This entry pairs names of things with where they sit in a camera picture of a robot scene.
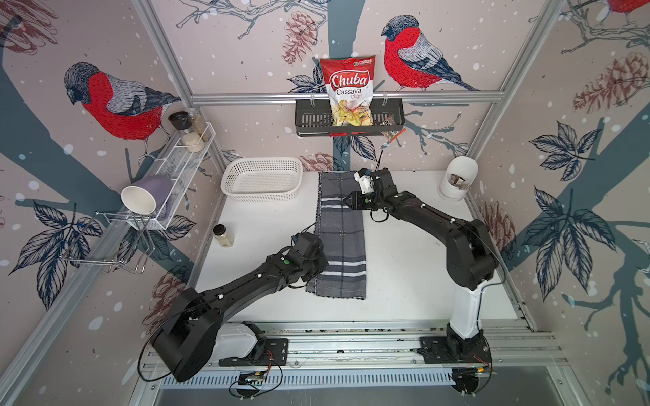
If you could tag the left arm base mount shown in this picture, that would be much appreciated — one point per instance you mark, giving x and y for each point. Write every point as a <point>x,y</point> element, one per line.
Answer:
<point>244,344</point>

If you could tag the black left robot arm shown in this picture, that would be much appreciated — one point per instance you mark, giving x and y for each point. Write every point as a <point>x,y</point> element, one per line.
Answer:
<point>185,339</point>

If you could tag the glass jar on shelf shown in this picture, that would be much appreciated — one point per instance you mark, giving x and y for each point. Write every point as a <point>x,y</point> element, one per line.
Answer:
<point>199,124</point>

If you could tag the black lid spice jar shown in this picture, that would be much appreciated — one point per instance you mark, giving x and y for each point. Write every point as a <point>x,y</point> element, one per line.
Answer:
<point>191,139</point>

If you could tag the red Chuba chips bag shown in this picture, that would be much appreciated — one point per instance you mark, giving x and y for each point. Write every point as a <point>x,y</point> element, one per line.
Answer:
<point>349,84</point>

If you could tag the grey plaid pillowcase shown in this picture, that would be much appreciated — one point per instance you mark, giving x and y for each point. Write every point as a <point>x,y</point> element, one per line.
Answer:
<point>341,230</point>

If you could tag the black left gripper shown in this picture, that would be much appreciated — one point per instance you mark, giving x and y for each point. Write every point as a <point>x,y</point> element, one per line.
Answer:
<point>323,264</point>

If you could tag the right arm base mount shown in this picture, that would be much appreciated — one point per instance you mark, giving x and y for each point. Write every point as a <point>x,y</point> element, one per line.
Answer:
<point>453,349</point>

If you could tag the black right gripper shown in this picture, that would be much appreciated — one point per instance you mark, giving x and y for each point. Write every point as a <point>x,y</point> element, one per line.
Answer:
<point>353,198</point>

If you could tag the chrome wire cup holder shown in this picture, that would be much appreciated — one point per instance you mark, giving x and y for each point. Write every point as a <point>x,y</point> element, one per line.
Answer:
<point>111,242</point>

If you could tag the white cylindrical container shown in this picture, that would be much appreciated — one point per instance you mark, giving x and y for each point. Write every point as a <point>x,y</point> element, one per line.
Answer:
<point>459,176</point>

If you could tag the black wire wall basket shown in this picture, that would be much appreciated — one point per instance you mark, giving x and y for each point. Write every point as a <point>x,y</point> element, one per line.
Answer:
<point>319,118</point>

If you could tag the purple white cup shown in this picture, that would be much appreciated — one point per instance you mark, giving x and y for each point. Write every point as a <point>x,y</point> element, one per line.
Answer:
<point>147,195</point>

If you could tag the aluminium rail base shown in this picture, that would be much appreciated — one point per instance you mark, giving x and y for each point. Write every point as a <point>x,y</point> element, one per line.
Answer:
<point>320,355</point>

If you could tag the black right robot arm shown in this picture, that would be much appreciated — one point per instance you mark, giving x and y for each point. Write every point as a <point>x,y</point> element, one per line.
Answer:
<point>470,256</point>

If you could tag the small white spice jar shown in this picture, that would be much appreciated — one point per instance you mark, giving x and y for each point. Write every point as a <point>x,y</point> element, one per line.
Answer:
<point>223,236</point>

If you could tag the white plastic mesh basket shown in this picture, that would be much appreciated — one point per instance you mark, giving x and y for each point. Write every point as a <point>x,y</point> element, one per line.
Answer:
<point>262,179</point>

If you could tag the white wire wall shelf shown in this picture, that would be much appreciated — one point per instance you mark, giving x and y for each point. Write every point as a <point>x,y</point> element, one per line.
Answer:
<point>179,163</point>

